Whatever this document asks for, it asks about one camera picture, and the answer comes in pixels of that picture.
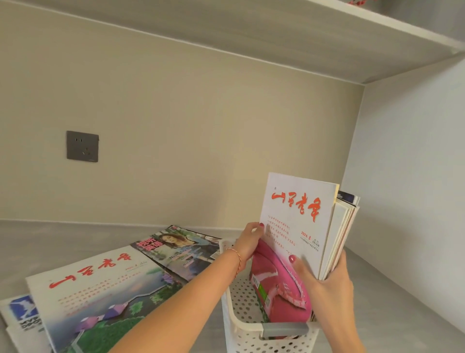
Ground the person's right forearm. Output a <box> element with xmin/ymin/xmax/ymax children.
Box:
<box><xmin>314</xmin><ymin>316</ymin><xmax>367</xmax><ymax>353</ymax></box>

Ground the thin orange bracelet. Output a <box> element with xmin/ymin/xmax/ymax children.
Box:
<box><xmin>225</xmin><ymin>248</ymin><xmax>242</xmax><ymax>279</ymax></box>

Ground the person's right hand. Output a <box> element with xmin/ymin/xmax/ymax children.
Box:
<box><xmin>288</xmin><ymin>249</ymin><xmax>355</xmax><ymax>327</ymax></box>

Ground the pink packet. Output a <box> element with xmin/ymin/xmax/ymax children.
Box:
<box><xmin>249</xmin><ymin>239</ymin><xmax>313</xmax><ymax>324</ymax></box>

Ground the grey basket handle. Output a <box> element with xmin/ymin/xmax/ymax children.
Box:
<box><xmin>261</xmin><ymin>321</ymin><xmax>310</xmax><ymax>339</ymax></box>

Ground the grey wall socket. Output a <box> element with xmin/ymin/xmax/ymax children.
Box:
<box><xmin>66</xmin><ymin>130</ymin><xmax>100</xmax><ymax>163</ymax></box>

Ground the magazine with portrait cover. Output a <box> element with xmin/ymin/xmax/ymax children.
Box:
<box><xmin>130</xmin><ymin>225</ymin><xmax>223</xmax><ymax>283</ymax></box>

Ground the person's left forearm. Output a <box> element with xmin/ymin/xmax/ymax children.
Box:
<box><xmin>108</xmin><ymin>249</ymin><xmax>242</xmax><ymax>353</ymax></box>

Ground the white perforated plastic basket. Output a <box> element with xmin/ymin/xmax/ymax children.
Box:
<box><xmin>217</xmin><ymin>238</ymin><xmax>321</xmax><ymax>353</ymax></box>

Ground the magazine with landscape cover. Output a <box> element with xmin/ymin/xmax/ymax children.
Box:
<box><xmin>25</xmin><ymin>245</ymin><xmax>190</xmax><ymax>353</ymax></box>

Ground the bundle of thin magazines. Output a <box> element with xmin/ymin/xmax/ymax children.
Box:
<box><xmin>319</xmin><ymin>191</ymin><xmax>361</xmax><ymax>281</ymax></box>

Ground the white overhead shelf board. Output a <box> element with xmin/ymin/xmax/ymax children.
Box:
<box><xmin>0</xmin><ymin>0</ymin><xmax>465</xmax><ymax>85</ymax></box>

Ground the white paper with blue logo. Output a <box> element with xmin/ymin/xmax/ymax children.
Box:
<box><xmin>0</xmin><ymin>294</ymin><xmax>54</xmax><ymax>353</ymax></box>

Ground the person's left hand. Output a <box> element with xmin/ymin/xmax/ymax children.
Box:
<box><xmin>231</xmin><ymin>222</ymin><xmax>266</xmax><ymax>272</ymax></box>

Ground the white magazine with red lettering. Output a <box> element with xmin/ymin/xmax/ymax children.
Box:
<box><xmin>259</xmin><ymin>172</ymin><xmax>340</xmax><ymax>281</ymax></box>

